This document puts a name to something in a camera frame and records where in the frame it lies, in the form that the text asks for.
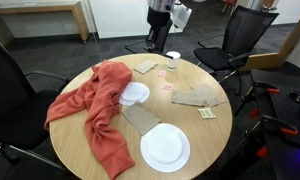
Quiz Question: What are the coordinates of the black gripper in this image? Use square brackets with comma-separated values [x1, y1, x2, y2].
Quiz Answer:
[145, 7, 174, 53]

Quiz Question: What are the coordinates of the white paper mug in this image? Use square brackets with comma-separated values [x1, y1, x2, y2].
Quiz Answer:
[165, 50, 182, 72]

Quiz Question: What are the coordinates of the black solid-back office chair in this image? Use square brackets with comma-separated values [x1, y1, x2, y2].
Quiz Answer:
[124, 18, 174, 56]

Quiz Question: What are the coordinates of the brown paper napkin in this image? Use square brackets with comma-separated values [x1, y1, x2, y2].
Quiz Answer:
[170, 89, 207, 108]
[190, 83, 227, 108]
[132, 59, 159, 76]
[120, 101, 162, 137]

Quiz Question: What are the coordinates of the small white plate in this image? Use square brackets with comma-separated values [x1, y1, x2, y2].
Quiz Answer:
[118, 81, 151, 108]

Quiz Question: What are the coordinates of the orange red cloth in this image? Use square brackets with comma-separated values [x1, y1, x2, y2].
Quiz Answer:
[44, 59, 136, 180]

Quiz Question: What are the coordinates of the orange chair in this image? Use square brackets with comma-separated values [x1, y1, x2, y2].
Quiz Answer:
[221, 0, 238, 14]

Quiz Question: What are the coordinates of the black mesh office chair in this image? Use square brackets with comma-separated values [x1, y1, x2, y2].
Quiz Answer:
[193, 4, 280, 96]

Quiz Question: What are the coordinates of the yellow sugar packet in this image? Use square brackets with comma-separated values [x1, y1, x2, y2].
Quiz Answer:
[197, 107, 217, 120]

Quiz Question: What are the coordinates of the large white plate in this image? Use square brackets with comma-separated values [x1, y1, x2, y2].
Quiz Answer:
[139, 122, 191, 174]

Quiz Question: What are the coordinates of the light wooden bench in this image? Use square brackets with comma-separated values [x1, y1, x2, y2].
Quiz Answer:
[0, 0, 91, 43]

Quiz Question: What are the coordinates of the black robot stand platform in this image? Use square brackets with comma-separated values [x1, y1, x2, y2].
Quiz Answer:
[234, 68, 300, 180]

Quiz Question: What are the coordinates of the large black office chair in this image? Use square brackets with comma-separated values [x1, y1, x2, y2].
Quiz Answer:
[0, 36, 71, 180]

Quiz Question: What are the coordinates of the black orange-handled clamp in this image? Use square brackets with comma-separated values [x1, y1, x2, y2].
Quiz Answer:
[249, 106, 260, 120]
[253, 81, 281, 96]
[256, 145, 270, 159]
[261, 114, 299, 136]

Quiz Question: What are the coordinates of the wooden frame board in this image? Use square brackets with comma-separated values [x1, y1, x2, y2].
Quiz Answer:
[239, 14, 300, 73]

